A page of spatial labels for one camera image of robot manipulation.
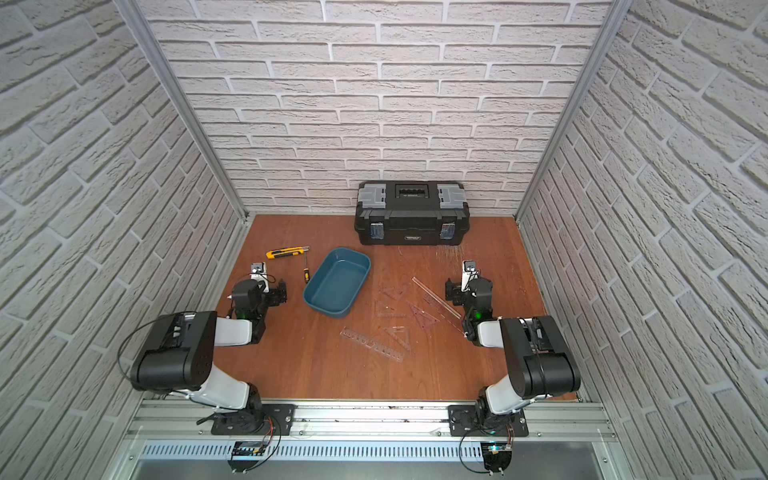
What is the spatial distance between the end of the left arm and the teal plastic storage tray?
0.06m

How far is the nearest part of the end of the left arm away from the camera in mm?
845

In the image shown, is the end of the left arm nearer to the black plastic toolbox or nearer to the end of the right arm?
the black plastic toolbox

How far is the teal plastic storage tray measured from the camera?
2.96ft

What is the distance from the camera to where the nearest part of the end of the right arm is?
0.85 m

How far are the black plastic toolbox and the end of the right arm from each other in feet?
0.75

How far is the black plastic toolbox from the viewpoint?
100 centimetres

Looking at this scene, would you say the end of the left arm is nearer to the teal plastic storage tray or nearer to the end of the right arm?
the teal plastic storage tray

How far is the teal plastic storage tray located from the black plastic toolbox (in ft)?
0.31
